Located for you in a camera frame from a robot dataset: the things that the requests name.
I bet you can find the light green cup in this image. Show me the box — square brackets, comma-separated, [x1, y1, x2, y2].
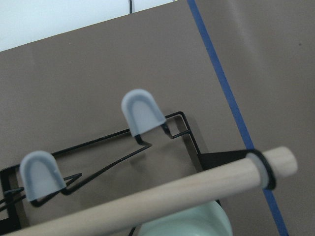
[138, 201, 233, 236]

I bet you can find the black wire cup rack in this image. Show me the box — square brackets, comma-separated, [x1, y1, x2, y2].
[0, 88, 278, 236]

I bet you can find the wooden rack handle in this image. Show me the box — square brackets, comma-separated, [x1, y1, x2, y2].
[15, 147, 298, 236]

